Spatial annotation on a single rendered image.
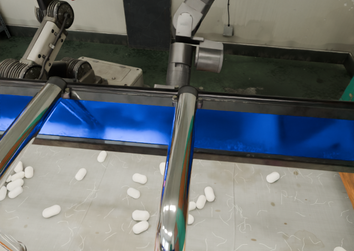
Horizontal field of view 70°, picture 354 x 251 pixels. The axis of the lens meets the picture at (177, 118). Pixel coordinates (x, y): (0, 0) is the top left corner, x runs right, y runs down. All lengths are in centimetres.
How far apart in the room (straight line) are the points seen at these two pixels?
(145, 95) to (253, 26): 228
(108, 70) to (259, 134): 130
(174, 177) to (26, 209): 53
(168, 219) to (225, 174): 49
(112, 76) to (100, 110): 117
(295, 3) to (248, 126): 224
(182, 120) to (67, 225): 46
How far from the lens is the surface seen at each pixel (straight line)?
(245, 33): 255
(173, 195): 19
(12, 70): 108
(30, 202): 70
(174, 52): 61
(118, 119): 30
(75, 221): 64
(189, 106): 25
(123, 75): 146
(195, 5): 64
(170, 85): 58
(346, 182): 67
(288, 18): 254
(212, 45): 63
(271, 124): 30
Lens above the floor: 129
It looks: 44 degrees down
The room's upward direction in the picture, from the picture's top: straight up
